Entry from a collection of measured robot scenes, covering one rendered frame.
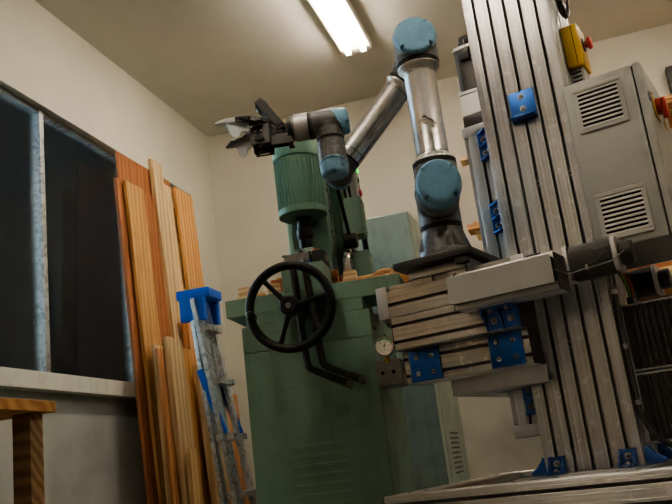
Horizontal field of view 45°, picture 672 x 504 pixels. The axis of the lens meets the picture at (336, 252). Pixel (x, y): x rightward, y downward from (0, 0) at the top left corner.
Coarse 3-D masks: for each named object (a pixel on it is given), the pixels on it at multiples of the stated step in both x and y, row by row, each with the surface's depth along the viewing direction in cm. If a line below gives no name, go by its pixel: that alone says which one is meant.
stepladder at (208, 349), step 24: (192, 312) 358; (216, 312) 372; (216, 336) 369; (216, 360) 369; (216, 384) 350; (216, 408) 343; (216, 432) 345; (240, 432) 359; (216, 456) 340; (240, 456) 353
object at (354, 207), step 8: (344, 200) 310; (352, 200) 309; (360, 200) 309; (352, 208) 308; (360, 208) 308; (352, 216) 308; (360, 216) 307; (344, 224) 307; (352, 224) 307; (360, 224) 306; (344, 232) 307; (360, 232) 305
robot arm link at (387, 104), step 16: (400, 80) 230; (384, 96) 230; (400, 96) 231; (368, 112) 230; (384, 112) 229; (368, 128) 228; (384, 128) 231; (352, 144) 228; (368, 144) 229; (352, 160) 227; (352, 176) 233
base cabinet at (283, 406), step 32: (352, 352) 261; (256, 384) 266; (288, 384) 263; (320, 384) 261; (256, 416) 263; (288, 416) 261; (320, 416) 259; (352, 416) 257; (384, 416) 256; (256, 448) 261; (288, 448) 258; (320, 448) 256; (352, 448) 254; (384, 448) 252; (256, 480) 258; (288, 480) 256; (320, 480) 254; (352, 480) 252; (384, 480) 250
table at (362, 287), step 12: (384, 276) 265; (396, 276) 264; (336, 288) 268; (348, 288) 267; (360, 288) 266; (372, 288) 265; (240, 300) 274; (264, 300) 272; (276, 300) 271; (324, 300) 264; (336, 300) 266; (372, 300) 273; (228, 312) 273; (240, 312) 273; (264, 312) 271; (240, 324) 287
